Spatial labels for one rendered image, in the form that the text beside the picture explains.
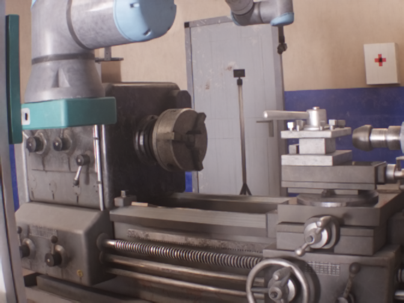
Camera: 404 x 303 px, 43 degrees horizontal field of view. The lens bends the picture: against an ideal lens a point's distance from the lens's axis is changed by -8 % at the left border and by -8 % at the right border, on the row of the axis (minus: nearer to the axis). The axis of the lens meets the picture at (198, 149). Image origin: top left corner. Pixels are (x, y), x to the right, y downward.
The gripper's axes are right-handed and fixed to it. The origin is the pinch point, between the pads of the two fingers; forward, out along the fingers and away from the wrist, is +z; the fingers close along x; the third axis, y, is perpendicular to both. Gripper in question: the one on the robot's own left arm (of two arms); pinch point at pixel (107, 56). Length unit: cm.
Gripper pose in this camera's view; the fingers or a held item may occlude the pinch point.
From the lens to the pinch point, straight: 241.5
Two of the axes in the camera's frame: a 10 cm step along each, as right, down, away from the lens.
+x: -0.1, 0.7, -10.0
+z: 0.5, 10.0, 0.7
